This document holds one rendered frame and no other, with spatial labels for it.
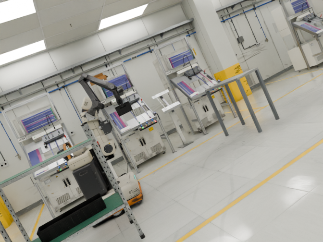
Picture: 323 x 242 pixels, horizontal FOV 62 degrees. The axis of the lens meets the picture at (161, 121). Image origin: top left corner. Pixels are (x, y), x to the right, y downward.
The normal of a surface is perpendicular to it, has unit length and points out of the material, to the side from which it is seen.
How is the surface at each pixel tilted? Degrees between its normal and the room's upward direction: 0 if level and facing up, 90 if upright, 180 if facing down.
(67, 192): 90
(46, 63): 90
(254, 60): 90
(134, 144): 90
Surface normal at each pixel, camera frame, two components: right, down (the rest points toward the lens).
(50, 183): 0.33, -0.06
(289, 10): -0.84, 0.44
